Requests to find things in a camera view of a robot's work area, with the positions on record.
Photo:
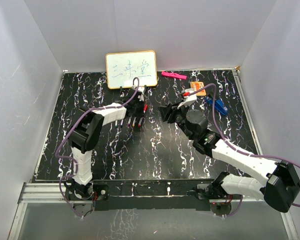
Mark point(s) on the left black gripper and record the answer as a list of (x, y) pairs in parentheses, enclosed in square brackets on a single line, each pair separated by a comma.
[(140, 114)]

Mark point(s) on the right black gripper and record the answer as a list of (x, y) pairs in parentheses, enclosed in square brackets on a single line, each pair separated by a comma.
[(168, 113)]

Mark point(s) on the red pen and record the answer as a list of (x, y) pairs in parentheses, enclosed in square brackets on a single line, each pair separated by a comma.
[(142, 117)]

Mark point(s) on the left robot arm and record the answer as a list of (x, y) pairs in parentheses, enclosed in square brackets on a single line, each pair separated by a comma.
[(86, 134)]

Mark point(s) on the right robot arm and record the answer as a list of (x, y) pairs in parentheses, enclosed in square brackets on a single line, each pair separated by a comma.
[(277, 183)]

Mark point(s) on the pink plastic clip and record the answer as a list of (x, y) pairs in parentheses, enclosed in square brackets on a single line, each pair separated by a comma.
[(173, 75)]

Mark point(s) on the blue stapler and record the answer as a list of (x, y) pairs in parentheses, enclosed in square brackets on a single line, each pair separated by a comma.
[(218, 103)]

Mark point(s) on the black front mounting bar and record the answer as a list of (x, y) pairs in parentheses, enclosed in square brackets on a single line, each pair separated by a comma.
[(161, 194)]

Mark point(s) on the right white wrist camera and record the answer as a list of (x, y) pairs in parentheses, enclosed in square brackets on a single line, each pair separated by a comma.
[(188, 98)]

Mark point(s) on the white board with yellow frame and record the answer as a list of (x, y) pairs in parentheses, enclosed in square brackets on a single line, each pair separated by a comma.
[(123, 67)]

